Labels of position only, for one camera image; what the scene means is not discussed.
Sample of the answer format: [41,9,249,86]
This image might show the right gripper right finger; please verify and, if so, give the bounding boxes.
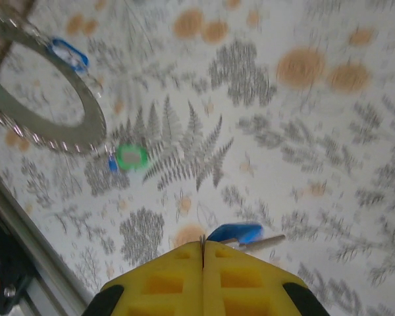
[203,241,332,316]

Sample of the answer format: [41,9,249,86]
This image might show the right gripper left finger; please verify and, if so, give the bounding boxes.
[85,242,205,316]

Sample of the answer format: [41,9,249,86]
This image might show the green key tag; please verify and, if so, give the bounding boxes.
[114,144,149,172]

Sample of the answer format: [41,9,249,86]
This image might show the metal disc with split rings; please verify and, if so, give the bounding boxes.
[0,8,108,156]

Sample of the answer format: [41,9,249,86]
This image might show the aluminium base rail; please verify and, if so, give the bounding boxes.
[0,164,96,316]

